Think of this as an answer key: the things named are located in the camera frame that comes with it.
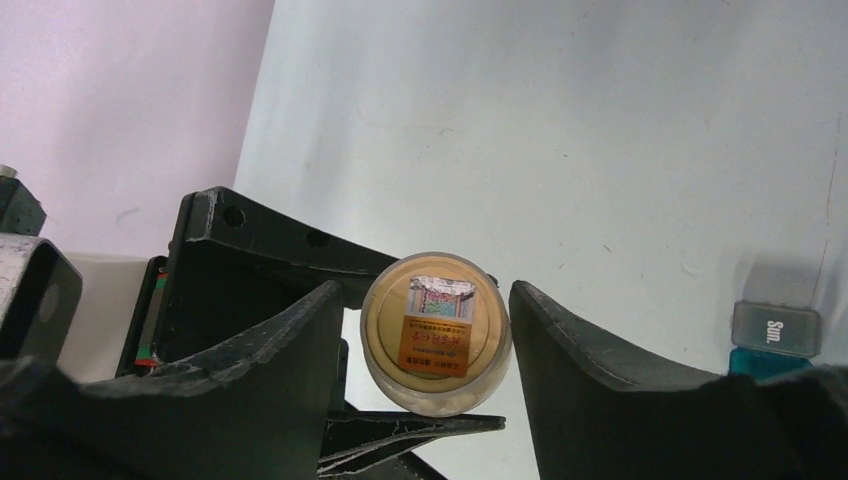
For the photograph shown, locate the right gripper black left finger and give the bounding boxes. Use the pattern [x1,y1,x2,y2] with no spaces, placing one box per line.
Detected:
[1,281,343,479]

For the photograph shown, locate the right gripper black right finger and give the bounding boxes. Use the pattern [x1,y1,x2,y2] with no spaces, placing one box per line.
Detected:
[509,280,847,479]

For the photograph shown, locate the teal and clear pill box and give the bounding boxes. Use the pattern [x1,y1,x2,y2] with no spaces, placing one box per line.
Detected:
[728,301,823,380]

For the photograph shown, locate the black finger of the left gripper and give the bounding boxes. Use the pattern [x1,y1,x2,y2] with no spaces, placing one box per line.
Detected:
[116,186,396,376]
[316,409,505,480]

